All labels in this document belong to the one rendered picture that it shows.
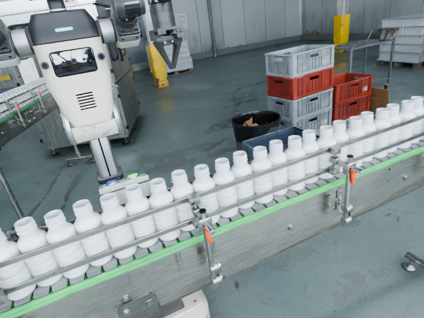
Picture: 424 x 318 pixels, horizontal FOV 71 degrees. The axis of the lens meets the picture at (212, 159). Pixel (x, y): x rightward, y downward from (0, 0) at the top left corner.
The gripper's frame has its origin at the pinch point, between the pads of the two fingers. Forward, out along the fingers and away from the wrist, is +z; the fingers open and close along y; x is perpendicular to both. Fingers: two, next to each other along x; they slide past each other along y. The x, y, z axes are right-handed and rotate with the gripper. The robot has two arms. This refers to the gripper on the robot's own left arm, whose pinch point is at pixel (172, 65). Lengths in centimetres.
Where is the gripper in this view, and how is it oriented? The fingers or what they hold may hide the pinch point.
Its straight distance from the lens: 82.3
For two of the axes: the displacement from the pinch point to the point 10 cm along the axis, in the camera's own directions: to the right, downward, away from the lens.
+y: -4.0, -3.2, 8.6
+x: -9.1, 2.9, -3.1
